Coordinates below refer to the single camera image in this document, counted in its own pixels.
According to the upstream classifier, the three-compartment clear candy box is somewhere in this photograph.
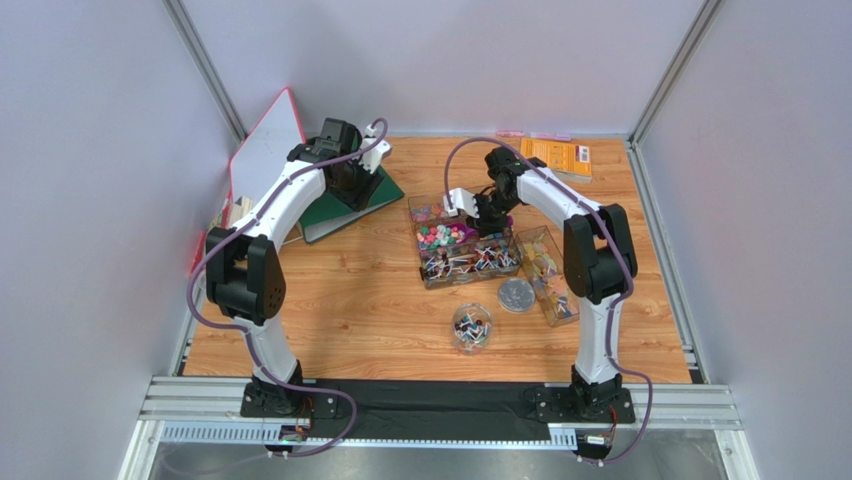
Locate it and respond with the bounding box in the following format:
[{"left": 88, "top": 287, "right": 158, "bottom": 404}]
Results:
[{"left": 408, "top": 194, "right": 521, "bottom": 290}]

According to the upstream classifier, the single clear candy box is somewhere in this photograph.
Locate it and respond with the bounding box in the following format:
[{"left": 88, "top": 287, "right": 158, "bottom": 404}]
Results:
[{"left": 515, "top": 226, "right": 579, "bottom": 328}]

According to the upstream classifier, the clear plastic jar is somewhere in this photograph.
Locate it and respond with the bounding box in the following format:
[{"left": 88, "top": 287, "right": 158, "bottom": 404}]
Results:
[{"left": 451, "top": 303, "right": 494, "bottom": 355}]

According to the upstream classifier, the purple plastic scoop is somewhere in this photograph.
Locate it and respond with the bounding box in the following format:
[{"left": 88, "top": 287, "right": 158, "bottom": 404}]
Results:
[{"left": 446, "top": 223, "right": 480, "bottom": 244}]

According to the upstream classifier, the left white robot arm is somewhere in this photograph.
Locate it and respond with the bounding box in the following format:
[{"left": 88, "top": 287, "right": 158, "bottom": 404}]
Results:
[{"left": 191, "top": 118, "right": 392, "bottom": 401}]

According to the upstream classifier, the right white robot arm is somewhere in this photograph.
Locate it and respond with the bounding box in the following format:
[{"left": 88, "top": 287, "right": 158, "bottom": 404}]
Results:
[{"left": 444, "top": 146, "right": 638, "bottom": 412}]

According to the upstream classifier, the green binder folder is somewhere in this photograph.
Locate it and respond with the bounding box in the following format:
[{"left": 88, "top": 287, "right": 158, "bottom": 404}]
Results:
[{"left": 297, "top": 167, "right": 405, "bottom": 244}]

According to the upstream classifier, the orange book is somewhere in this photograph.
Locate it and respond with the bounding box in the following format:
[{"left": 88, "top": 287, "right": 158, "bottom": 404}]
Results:
[{"left": 520, "top": 138, "right": 593, "bottom": 183}]

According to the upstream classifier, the red-framed whiteboard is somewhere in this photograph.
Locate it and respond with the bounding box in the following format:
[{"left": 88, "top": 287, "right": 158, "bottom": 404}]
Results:
[{"left": 229, "top": 87, "right": 306, "bottom": 201}]

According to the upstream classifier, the silver round jar lid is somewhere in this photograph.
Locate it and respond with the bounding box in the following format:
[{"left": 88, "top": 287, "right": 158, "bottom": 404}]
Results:
[{"left": 497, "top": 277, "right": 536, "bottom": 313}]

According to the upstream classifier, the stack of books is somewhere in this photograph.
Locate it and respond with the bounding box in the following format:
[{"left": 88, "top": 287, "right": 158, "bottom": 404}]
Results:
[{"left": 189, "top": 194, "right": 255, "bottom": 273}]

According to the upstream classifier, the black base mat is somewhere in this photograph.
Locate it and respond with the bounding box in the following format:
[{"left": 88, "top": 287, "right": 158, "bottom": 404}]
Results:
[{"left": 240, "top": 377, "right": 636, "bottom": 442}]

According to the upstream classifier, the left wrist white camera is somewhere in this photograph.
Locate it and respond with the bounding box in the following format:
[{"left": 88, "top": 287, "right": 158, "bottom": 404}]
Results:
[{"left": 360, "top": 119, "right": 392, "bottom": 174}]

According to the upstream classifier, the wrist white camera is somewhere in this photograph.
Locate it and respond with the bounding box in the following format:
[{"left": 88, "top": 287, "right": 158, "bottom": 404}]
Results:
[
  {"left": 360, "top": 119, "right": 392, "bottom": 174},
  {"left": 443, "top": 188, "right": 478, "bottom": 217}
]

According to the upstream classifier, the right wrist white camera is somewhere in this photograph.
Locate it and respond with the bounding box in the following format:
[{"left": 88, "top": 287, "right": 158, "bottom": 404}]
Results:
[{"left": 443, "top": 188, "right": 478, "bottom": 217}]

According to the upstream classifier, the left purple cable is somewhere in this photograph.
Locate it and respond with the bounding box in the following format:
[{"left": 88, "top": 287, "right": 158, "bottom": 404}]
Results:
[{"left": 185, "top": 117, "right": 390, "bottom": 459}]

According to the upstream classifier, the purple cable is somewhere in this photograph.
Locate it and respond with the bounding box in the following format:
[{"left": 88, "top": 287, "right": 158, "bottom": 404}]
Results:
[
  {"left": 443, "top": 137, "right": 655, "bottom": 466},
  {"left": 185, "top": 117, "right": 390, "bottom": 459}
]

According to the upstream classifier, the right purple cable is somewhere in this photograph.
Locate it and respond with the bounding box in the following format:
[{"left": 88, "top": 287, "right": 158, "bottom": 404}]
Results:
[{"left": 443, "top": 137, "right": 655, "bottom": 466}]

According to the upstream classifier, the aluminium rail frame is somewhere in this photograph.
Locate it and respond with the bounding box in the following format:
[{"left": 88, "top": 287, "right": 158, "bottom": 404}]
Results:
[{"left": 119, "top": 369, "right": 758, "bottom": 479}]

